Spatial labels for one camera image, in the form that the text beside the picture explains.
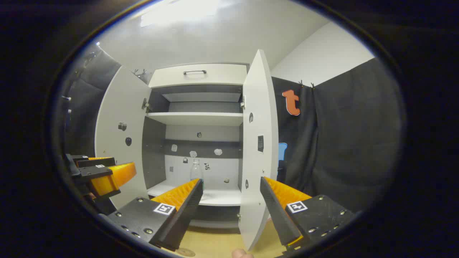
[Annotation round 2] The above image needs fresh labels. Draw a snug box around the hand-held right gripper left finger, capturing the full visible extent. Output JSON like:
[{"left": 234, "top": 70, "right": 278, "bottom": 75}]
[{"left": 107, "top": 178, "right": 204, "bottom": 252}]

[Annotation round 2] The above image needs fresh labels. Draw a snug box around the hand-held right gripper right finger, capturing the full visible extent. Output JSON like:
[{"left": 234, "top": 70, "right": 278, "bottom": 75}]
[{"left": 260, "top": 176, "right": 356, "bottom": 257}]

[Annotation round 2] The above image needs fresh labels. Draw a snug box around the clear plastic bottle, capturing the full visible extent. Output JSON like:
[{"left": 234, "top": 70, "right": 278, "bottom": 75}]
[{"left": 190, "top": 159, "right": 205, "bottom": 191}]

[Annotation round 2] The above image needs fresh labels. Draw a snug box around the white camera sticker cabinet door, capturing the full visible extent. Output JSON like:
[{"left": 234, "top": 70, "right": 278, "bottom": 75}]
[{"left": 94, "top": 66, "right": 153, "bottom": 210}]

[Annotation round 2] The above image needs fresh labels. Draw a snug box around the white grey cabinet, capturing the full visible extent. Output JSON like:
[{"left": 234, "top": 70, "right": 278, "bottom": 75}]
[{"left": 142, "top": 63, "right": 250, "bottom": 230}]

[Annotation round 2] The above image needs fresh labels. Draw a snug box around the white cat sticker cabinet door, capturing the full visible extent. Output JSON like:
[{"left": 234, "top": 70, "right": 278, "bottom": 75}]
[{"left": 238, "top": 49, "right": 279, "bottom": 251}]

